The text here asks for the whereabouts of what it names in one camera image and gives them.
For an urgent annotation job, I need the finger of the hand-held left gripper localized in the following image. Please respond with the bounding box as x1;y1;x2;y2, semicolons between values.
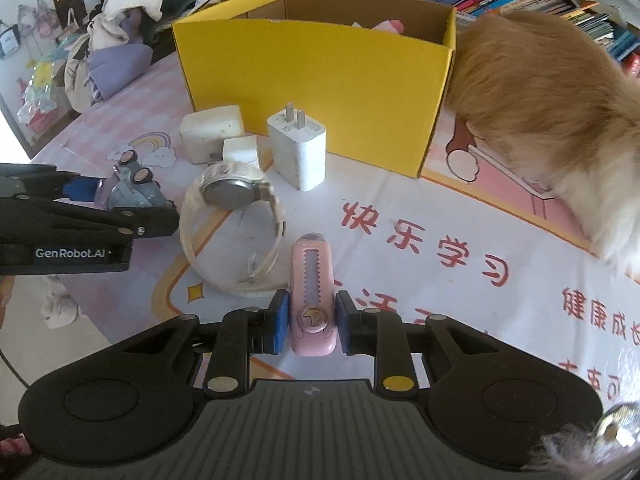
0;195;180;247
0;162;97;203

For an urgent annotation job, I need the yellow cardboard box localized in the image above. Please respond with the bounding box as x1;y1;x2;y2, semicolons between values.
171;0;457;179

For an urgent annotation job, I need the orange fluffy cat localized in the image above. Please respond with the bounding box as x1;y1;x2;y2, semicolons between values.
445;12;640;281

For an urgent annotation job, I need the metal bell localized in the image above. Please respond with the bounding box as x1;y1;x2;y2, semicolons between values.
599;404;637;447

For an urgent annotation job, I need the small white plush toy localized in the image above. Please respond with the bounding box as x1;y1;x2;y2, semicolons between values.
41;277;85;330

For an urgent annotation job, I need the white plug charger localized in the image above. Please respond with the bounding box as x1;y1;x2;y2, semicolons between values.
267;103;327;192

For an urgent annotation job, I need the white rectangular block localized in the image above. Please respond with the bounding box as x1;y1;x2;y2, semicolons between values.
180;105;244;164

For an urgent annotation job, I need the colourful plastic bag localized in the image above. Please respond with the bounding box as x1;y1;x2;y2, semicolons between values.
17;60;67;134

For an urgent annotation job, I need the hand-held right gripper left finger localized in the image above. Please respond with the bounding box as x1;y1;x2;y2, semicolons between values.
120;289;291;394

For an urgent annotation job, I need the black cable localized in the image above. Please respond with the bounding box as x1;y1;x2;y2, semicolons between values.
0;349;27;389

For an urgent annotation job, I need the printed pink tablecloth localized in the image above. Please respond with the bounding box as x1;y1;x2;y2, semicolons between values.
32;50;640;411

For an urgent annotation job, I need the small white block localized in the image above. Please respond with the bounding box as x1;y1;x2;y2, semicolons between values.
221;135;260;171

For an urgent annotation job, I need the pink utility knife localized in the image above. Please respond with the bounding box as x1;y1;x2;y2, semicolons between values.
290;232;339;357

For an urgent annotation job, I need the purple garment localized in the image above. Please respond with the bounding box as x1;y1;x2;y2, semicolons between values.
89;45;153;106

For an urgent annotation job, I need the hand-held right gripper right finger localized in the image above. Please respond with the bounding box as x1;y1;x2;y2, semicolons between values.
335;290;506;395

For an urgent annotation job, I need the white strap wristwatch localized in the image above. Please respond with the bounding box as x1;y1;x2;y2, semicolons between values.
178;161;287;295

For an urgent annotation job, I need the fuzzy lilac cloth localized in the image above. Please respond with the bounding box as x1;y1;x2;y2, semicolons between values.
536;422;640;480

